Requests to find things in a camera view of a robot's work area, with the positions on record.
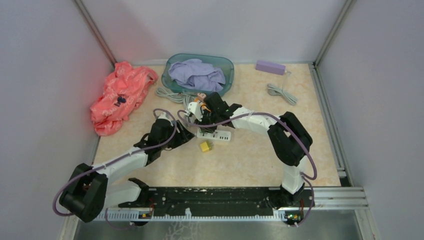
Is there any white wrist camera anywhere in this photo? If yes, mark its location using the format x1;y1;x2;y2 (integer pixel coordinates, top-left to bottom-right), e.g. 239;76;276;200
157;111;174;125
185;101;203;123

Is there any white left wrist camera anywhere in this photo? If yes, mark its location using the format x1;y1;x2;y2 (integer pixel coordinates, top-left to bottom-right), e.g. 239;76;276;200
157;111;174;125

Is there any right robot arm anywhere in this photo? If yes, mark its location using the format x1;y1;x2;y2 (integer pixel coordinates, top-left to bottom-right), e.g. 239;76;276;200
185;92;313;206

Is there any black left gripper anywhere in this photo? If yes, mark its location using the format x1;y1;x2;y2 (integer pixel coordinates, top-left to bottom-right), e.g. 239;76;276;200
159;119;194;150

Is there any grey cable of orange strip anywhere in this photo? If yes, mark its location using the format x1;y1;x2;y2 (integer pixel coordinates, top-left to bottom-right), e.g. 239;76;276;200
155;86;197;104

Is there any yellow plug adapter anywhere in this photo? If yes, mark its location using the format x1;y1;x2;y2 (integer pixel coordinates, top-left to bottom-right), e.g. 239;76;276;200
199;140;213;153

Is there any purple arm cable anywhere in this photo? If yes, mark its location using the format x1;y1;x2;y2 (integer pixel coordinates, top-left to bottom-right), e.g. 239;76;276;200
177;109;318;228
52;108;178;231

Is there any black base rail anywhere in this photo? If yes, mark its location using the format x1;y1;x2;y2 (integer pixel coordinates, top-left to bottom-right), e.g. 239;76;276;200
118;186;315;219

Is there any pink plug adapter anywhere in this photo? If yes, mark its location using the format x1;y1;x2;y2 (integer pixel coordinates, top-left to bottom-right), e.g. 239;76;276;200
195;93;207;102

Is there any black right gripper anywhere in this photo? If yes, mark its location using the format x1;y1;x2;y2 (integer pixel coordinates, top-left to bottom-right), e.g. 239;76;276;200
194;109;220;134

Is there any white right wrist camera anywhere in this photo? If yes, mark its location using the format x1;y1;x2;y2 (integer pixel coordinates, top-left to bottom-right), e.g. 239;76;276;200
185;101;203;123

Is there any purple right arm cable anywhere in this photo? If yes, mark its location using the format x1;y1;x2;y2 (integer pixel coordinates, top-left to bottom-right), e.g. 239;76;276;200
177;109;318;228

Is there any lavender cloth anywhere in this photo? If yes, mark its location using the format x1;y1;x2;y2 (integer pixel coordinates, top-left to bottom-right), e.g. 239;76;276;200
168;58;227;92

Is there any purple power strip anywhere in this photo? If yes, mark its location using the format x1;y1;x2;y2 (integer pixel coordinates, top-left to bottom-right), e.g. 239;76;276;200
255;60;286;76

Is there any pink printed garment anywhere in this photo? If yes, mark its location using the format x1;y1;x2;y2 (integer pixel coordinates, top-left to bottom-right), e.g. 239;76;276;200
89;61;159;137

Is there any grey cable of purple strip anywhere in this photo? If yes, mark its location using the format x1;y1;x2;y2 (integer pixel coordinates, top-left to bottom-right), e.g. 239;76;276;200
266;71;299;107

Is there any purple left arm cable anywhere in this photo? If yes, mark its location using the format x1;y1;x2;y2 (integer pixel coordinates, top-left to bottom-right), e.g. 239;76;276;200
52;108;178;231

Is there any orange power strip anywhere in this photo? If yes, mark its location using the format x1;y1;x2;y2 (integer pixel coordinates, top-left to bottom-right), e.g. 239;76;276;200
194;97;211;112

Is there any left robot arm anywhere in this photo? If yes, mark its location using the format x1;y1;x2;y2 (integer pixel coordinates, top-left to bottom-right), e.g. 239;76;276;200
54;118;195;223

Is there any teal plastic basket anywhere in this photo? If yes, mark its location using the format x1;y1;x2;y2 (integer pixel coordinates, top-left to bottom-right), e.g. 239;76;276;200
161;53;235;96

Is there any white power strip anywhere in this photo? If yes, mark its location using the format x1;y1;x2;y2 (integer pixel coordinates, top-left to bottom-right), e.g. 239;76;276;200
196;129;232;143

